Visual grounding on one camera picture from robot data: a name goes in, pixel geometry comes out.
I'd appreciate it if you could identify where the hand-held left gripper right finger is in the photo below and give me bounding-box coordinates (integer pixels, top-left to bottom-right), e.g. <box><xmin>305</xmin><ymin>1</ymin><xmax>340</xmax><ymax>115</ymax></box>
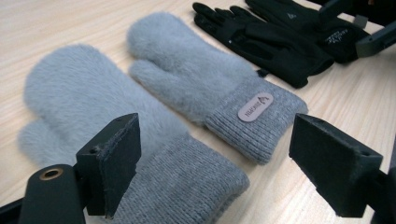
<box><xmin>289</xmin><ymin>113</ymin><xmax>384</xmax><ymax>218</ymax></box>

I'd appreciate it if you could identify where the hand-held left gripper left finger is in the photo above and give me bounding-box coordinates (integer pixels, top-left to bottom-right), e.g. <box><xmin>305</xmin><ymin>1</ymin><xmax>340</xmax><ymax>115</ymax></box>
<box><xmin>76</xmin><ymin>112</ymin><xmax>143</xmax><ymax>218</ymax></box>

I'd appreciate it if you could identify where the black glove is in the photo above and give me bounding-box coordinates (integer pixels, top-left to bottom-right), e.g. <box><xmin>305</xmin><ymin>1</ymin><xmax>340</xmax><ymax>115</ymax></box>
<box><xmin>191</xmin><ymin>2</ymin><xmax>335</xmax><ymax>89</ymax></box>
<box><xmin>244</xmin><ymin>0</ymin><xmax>372</xmax><ymax>64</ymax></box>

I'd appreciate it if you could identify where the grey fluffy mitten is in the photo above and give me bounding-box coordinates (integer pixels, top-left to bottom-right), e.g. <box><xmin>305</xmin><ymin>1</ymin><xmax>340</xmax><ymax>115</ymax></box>
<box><xmin>17</xmin><ymin>43</ymin><xmax>250</xmax><ymax>224</ymax></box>

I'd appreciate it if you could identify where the grey fluffy mitten oval label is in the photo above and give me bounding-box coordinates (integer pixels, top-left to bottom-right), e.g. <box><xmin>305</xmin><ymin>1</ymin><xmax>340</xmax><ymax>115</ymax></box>
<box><xmin>126</xmin><ymin>11</ymin><xmax>309</xmax><ymax>165</ymax></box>

